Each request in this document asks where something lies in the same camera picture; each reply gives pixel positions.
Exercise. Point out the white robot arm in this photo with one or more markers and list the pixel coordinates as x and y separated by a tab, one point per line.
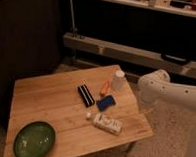
157	84

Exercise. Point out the orange carrot toy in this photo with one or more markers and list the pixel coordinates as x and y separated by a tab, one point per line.
105	89

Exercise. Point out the blue sponge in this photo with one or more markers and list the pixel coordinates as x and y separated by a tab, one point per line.
105	102

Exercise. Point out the wooden table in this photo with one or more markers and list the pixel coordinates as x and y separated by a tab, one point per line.
55	99

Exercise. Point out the long grey case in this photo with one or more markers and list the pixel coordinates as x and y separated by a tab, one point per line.
127	54

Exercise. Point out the white shelf board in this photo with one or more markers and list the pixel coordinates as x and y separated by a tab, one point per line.
167	9

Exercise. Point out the metal pole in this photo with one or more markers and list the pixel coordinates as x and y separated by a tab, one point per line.
74	29

